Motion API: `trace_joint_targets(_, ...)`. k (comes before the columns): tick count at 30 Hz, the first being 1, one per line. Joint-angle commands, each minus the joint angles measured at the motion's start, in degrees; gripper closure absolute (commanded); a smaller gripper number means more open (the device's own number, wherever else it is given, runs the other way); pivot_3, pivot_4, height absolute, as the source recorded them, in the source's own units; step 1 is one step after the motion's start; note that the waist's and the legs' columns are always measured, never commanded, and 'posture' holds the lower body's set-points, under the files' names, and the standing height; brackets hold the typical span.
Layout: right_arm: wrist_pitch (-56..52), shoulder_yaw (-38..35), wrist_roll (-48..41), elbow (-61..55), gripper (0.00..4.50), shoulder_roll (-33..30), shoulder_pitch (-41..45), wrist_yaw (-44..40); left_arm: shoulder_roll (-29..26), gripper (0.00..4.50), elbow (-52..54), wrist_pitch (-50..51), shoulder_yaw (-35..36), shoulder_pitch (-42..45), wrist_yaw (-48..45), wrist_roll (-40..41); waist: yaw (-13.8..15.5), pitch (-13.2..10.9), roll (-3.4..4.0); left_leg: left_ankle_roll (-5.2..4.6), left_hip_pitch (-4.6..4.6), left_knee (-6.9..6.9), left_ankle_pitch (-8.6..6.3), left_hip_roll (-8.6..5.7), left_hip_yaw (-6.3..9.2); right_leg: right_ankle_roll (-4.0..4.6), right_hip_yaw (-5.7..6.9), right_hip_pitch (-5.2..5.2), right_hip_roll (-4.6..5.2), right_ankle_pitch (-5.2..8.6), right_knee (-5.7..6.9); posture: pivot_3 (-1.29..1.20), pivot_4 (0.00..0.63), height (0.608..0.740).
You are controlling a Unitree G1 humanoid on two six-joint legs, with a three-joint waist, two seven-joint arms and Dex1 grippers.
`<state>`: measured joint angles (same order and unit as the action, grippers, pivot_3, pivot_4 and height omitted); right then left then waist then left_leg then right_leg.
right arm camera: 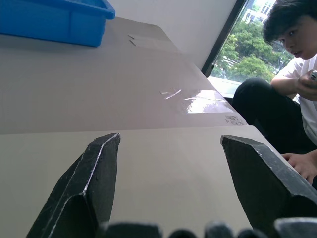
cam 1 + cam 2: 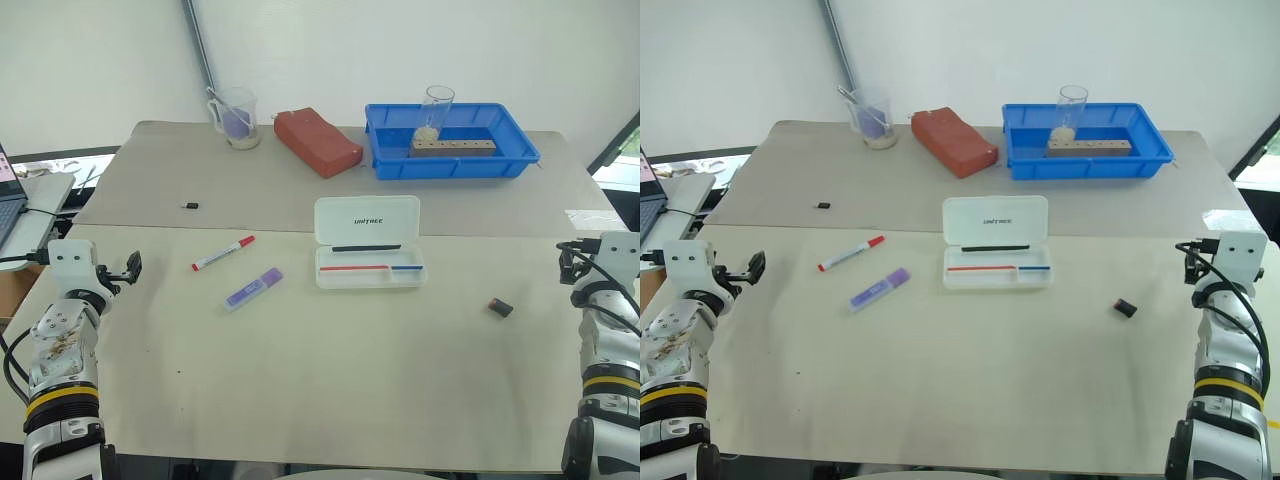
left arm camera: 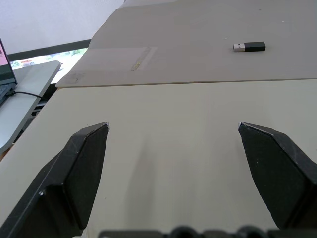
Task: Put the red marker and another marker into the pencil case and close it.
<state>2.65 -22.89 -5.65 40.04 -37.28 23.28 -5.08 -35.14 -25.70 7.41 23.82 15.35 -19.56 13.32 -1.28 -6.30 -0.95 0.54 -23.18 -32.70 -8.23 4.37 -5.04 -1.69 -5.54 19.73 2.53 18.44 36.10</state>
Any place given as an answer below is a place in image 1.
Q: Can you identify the clear tape patch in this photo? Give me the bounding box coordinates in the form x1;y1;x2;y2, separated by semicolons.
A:
127;34;180;53
159;87;246;126

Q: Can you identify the blue plastic bin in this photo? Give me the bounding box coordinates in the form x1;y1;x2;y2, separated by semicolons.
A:
0;0;116;48

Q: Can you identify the black window frame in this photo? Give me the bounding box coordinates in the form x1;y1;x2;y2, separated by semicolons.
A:
202;0;249;78

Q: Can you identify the person's left hand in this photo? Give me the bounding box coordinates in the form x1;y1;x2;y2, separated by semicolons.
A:
281;151;317;184

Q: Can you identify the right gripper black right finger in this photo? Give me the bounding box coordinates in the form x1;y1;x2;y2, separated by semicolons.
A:
220;134;317;232

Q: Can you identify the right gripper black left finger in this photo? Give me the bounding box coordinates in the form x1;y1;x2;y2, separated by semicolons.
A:
26;133;121;238

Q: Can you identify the person's right hand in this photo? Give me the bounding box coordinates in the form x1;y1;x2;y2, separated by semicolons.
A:
297;70;317;94

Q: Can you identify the person in white shirt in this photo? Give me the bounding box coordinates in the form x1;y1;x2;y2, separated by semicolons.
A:
232;0;317;189

